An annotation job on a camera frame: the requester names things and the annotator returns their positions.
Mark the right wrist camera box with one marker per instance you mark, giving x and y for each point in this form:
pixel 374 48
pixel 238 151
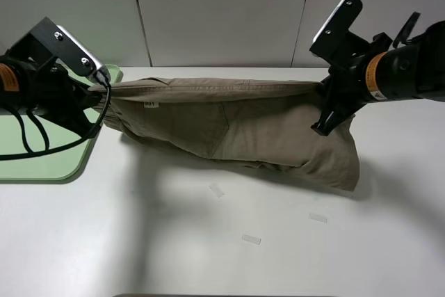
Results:
pixel 334 30

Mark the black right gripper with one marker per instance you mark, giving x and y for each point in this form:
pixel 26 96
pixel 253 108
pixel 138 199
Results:
pixel 344 91

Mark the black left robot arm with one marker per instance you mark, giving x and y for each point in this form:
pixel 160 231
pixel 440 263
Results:
pixel 12 82

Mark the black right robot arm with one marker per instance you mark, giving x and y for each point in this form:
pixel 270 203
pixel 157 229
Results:
pixel 383 70

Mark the khaki shorts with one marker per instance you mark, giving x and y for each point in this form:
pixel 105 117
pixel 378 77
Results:
pixel 245 122

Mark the green plastic tray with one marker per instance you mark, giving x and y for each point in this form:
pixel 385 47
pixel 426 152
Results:
pixel 54 168

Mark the clear tape strip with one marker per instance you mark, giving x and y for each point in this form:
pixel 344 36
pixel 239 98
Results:
pixel 216 190
pixel 251 239
pixel 318 217

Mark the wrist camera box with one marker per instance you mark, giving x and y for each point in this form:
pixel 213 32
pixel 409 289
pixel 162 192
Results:
pixel 64 46
pixel 334 30

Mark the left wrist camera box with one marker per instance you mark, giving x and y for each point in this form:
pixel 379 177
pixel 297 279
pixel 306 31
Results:
pixel 64 46

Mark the clear tape strip bottom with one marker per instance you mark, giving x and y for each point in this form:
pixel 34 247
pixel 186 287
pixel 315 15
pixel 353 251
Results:
pixel 251 239

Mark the clear tape strip centre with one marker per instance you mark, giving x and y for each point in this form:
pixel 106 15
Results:
pixel 216 190

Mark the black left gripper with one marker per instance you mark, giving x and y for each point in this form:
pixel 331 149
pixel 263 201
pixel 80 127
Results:
pixel 51 93

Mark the clear tape strip right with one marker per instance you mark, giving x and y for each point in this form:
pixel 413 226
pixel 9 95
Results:
pixel 318 217

